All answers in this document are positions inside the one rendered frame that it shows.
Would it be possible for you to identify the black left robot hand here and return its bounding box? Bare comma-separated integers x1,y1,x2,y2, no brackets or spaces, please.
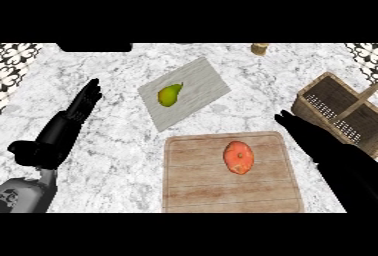
6,78,105,171

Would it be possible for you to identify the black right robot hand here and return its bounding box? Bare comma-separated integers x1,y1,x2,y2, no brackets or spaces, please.
273,109,378,214

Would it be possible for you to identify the brown wooden basket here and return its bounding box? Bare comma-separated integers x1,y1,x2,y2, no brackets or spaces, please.
289,71,378,159

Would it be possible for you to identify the brown wooden cutting board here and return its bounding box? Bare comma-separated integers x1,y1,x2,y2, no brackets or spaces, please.
161,130,305,214

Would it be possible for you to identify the green pear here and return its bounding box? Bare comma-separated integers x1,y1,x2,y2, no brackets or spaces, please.
156,82,184,108

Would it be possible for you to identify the small tan wooden cylinder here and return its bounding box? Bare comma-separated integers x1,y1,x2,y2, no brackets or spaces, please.
249,43,270,57

